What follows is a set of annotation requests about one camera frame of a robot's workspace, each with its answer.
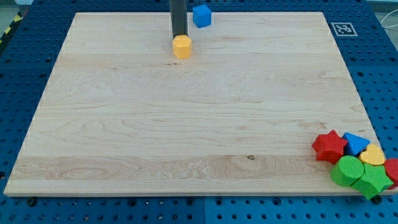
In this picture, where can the yellow hexagon block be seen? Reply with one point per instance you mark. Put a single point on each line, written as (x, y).
(182, 46)

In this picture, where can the blue cube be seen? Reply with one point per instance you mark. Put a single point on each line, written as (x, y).
(202, 16)

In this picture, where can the light wooden board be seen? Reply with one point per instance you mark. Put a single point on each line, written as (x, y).
(121, 116)

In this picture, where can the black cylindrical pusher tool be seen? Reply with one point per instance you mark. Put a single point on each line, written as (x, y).
(178, 14)

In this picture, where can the red star block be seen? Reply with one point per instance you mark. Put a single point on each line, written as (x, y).
(329, 147)

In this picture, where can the blue triangle block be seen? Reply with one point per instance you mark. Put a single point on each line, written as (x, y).
(355, 145)

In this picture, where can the green cylinder block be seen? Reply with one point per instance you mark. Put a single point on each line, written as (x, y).
(347, 171)

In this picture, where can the white fiducial marker tag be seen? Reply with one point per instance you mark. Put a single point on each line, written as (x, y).
(344, 29)

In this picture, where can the yellow heart block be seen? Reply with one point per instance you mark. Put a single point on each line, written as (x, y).
(372, 155)

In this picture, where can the green star block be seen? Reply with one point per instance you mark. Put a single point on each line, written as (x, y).
(373, 182)

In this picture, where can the red block at edge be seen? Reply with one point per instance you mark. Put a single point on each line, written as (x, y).
(391, 171)

